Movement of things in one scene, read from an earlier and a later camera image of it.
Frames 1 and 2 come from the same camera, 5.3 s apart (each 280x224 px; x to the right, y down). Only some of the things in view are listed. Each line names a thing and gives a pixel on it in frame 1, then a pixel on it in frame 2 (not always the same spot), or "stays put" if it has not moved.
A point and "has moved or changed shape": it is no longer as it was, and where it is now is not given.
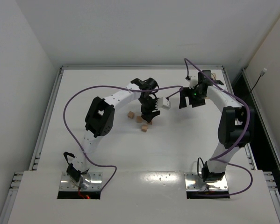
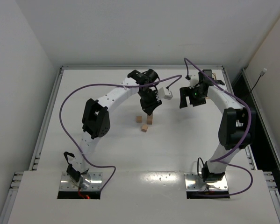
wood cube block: (131, 115) has moved or changed shape
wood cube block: (139, 119) stays put
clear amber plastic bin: (214, 75) stays put
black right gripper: (191, 99) stays put
